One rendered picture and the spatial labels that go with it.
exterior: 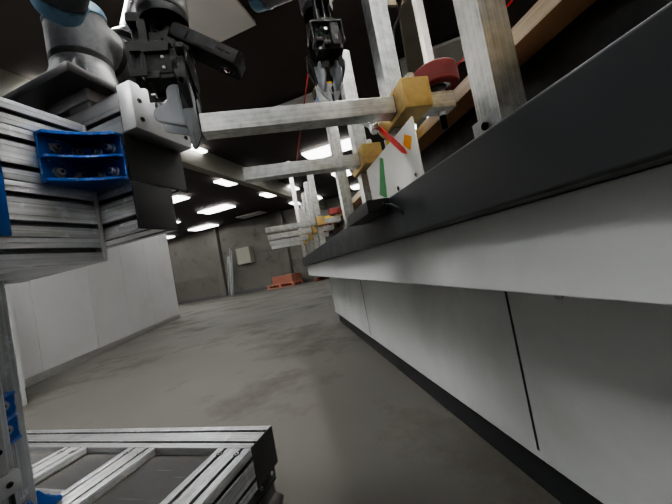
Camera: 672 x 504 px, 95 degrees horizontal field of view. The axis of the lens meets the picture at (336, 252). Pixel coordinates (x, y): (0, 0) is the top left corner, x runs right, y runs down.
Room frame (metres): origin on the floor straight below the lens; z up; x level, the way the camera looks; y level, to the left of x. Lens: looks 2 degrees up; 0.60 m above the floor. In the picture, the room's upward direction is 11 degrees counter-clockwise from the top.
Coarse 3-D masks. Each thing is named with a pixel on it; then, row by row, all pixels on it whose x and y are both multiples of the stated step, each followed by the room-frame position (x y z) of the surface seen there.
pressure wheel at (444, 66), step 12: (432, 60) 0.52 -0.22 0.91; (444, 60) 0.51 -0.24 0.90; (420, 72) 0.53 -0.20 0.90; (432, 72) 0.52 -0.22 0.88; (444, 72) 0.51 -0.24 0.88; (456, 72) 0.52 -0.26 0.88; (432, 84) 0.53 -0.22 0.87; (444, 84) 0.55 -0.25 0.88; (456, 84) 0.55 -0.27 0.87; (444, 120) 0.55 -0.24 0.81
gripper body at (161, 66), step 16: (160, 0) 0.44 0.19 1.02; (128, 16) 0.45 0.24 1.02; (144, 16) 0.45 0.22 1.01; (160, 16) 0.45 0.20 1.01; (176, 16) 0.46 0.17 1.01; (144, 32) 0.45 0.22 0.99; (160, 32) 0.46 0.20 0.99; (128, 48) 0.43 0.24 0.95; (144, 48) 0.43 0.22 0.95; (160, 48) 0.44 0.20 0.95; (176, 48) 0.44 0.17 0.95; (128, 64) 0.43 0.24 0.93; (144, 64) 0.43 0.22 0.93; (160, 64) 0.44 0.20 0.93; (176, 64) 0.44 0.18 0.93; (192, 64) 0.48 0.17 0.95; (144, 80) 0.44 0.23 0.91; (160, 80) 0.44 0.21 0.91; (176, 80) 0.46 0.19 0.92; (192, 80) 0.46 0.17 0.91; (160, 96) 0.48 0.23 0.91
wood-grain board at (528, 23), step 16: (544, 0) 0.41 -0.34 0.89; (560, 0) 0.39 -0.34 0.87; (576, 0) 0.39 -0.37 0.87; (592, 0) 0.40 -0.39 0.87; (528, 16) 0.43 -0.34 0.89; (544, 16) 0.41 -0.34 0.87; (560, 16) 0.42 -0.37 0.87; (576, 16) 0.42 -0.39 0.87; (512, 32) 0.46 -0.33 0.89; (528, 32) 0.44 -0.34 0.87; (544, 32) 0.45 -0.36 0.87; (528, 48) 0.48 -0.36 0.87; (464, 80) 0.59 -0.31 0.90; (464, 96) 0.60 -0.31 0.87; (464, 112) 0.68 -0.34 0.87; (432, 128) 0.74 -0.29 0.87; (336, 224) 2.27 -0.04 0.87
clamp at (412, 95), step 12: (396, 84) 0.50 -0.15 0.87; (408, 84) 0.49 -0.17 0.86; (420, 84) 0.49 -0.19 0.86; (396, 96) 0.51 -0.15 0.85; (408, 96) 0.49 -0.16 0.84; (420, 96) 0.49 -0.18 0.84; (396, 108) 0.52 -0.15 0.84; (408, 108) 0.49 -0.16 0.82; (420, 108) 0.50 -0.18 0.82; (396, 120) 0.53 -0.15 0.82
